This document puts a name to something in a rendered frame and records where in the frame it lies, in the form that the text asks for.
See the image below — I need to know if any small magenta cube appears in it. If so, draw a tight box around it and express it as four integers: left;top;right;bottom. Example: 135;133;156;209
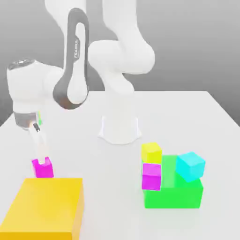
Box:
31;157;54;178
141;162;162;192

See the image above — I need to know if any large orange box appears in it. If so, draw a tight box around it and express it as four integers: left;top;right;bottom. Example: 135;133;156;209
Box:
0;177;85;240

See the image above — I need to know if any large green box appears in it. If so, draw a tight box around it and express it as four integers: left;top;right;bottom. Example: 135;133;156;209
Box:
142;154;204;209

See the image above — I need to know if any small cyan cube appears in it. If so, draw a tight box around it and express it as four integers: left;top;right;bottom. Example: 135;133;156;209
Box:
175;151;206;183

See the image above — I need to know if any small yellow cube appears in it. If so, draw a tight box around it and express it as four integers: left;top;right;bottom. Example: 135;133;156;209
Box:
141;142;163;165

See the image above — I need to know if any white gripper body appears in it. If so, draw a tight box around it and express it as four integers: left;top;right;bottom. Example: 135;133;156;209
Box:
28;127;50;160

